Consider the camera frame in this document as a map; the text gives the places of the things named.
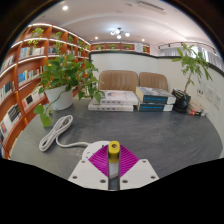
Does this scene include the pothos plant in white pot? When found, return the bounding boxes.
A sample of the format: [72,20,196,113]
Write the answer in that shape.
[33,54,106,129]

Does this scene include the multi-bulb ceiling lamp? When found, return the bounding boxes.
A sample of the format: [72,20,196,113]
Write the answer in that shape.
[109,27,132,40]

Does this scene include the white wall socket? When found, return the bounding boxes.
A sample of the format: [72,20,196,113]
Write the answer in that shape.
[213,91,223,110]
[205,85,215,103]

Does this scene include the tan upholstered chair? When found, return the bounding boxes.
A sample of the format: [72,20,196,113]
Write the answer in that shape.
[98,69,139,94]
[138,71,169,93]

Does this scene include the coiled white power cable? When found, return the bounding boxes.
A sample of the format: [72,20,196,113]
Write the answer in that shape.
[38,114,91,153]

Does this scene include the beige cover book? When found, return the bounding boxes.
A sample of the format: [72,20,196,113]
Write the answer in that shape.
[189,101,207,114]

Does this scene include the white window curtains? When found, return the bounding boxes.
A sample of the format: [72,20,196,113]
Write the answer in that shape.
[159,44,224,69]

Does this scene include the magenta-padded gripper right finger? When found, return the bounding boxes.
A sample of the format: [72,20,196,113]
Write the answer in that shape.
[118,145,160,191]

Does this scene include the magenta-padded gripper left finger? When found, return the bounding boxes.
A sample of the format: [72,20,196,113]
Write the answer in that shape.
[68,146,111,191]

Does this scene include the thin white book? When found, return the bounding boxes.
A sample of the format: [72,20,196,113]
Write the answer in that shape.
[87,99,135,112]

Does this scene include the black ceiling track lights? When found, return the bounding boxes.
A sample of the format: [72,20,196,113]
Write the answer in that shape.
[157,40,214,52]

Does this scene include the orange wooden bookshelf unit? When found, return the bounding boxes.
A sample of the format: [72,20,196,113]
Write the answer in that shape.
[0,22,151,159]

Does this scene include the white standing card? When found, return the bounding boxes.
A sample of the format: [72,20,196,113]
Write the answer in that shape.
[196,84,205,100]

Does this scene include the thick dark cover book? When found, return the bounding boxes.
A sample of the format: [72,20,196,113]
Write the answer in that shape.
[135,86,177,105]

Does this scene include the yellow charger block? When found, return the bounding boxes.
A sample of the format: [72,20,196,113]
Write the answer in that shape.
[107,140,121,180]

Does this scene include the tall plant in black pot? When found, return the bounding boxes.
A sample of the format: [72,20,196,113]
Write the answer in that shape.
[171,43,214,114]

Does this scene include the red spine book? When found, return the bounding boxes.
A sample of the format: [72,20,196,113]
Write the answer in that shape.
[187,108,207,118]

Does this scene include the ceiling air vent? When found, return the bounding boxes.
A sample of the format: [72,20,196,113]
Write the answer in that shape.
[135,0,167,15]

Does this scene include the dark book with white pages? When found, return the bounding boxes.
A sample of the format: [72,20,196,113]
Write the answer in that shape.
[136,101,175,113]

